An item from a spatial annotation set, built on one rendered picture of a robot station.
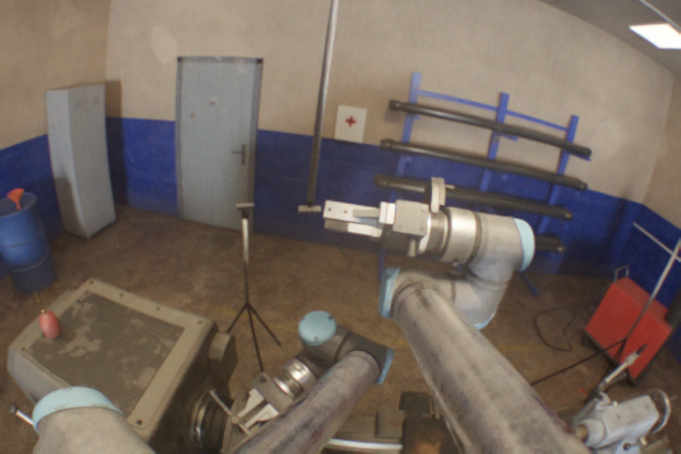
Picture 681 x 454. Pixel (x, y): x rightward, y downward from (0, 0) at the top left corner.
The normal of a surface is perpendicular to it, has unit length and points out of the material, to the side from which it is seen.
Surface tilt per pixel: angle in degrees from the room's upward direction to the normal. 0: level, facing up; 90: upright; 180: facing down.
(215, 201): 90
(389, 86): 90
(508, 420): 38
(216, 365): 90
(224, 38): 90
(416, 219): 49
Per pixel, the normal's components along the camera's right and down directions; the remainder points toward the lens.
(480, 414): -0.70, -0.70
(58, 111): -0.10, 0.37
